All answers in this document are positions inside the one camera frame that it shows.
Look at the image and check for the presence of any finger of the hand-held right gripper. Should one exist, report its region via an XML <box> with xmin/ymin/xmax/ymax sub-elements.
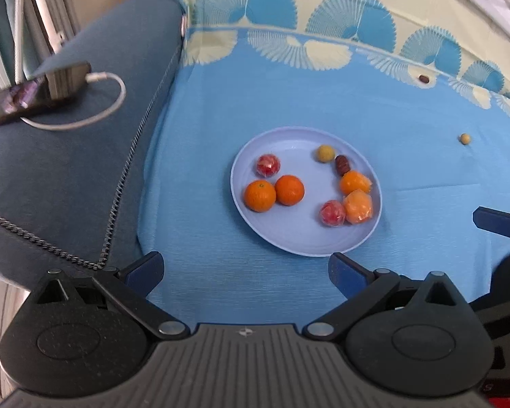
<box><xmin>473</xmin><ymin>206</ymin><xmax>510</xmax><ymax>241</ymax></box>

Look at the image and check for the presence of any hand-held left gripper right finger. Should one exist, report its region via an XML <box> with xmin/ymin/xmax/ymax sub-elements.
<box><xmin>302</xmin><ymin>252</ymin><xmax>470</xmax><ymax>341</ymax></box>

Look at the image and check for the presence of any white charging cable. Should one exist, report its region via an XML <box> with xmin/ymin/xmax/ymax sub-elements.
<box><xmin>20</xmin><ymin>71</ymin><xmax>126</xmax><ymax>131</ymax></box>

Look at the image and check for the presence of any plastic-wrapped orange fruit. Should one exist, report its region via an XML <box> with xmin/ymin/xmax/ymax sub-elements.
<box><xmin>339</xmin><ymin>170</ymin><xmax>373</xmax><ymax>196</ymax></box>
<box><xmin>343</xmin><ymin>190</ymin><xmax>374</xmax><ymax>225</ymax></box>

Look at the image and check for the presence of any grey power bank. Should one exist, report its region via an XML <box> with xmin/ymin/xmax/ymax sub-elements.
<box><xmin>46</xmin><ymin>62</ymin><xmax>92</xmax><ymax>100</ymax></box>

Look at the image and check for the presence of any dark blue sofa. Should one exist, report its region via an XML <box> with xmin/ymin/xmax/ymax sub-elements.
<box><xmin>0</xmin><ymin>0</ymin><xmax>187</xmax><ymax>295</ymax></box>

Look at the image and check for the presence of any blue fan-patterned bedsheet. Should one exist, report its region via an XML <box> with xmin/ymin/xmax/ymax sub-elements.
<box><xmin>137</xmin><ymin>0</ymin><xmax>510</xmax><ymax>333</ymax></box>

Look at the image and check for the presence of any plastic-wrapped red fruit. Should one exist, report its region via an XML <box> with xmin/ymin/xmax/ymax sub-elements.
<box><xmin>256</xmin><ymin>154</ymin><xmax>281</xmax><ymax>178</ymax></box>
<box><xmin>320</xmin><ymin>200</ymin><xmax>346</xmax><ymax>227</ymax></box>

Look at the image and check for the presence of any black smartphone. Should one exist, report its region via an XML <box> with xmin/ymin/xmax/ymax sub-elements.
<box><xmin>0</xmin><ymin>79</ymin><xmax>52</xmax><ymax>130</ymax></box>

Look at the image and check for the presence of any light purple plate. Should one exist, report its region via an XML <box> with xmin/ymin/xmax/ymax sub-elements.
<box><xmin>230</xmin><ymin>126</ymin><xmax>383</xmax><ymax>257</ymax></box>

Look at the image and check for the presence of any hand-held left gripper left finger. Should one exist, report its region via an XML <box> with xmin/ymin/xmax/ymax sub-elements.
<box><xmin>33</xmin><ymin>252</ymin><xmax>191</xmax><ymax>341</ymax></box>

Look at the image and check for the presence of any orange tangerine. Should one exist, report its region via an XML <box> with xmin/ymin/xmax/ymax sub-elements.
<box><xmin>274</xmin><ymin>174</ymin><xmax>305</xmax><ymax>206</ymax></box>
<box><xmin>243</xmin><ymin>180</ymin><xmax>277</xmax><ymax>213</ymax></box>

